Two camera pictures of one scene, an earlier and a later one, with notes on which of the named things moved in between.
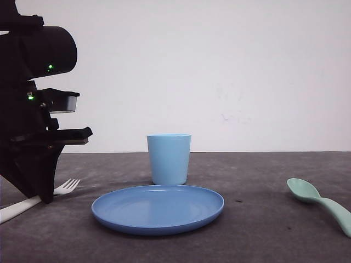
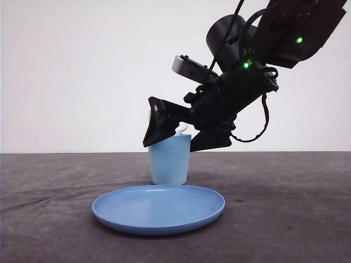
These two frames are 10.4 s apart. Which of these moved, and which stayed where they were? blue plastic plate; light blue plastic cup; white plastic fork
Moved: white plastic fork
Stayed: blue plastic plate; light blue plastic cup
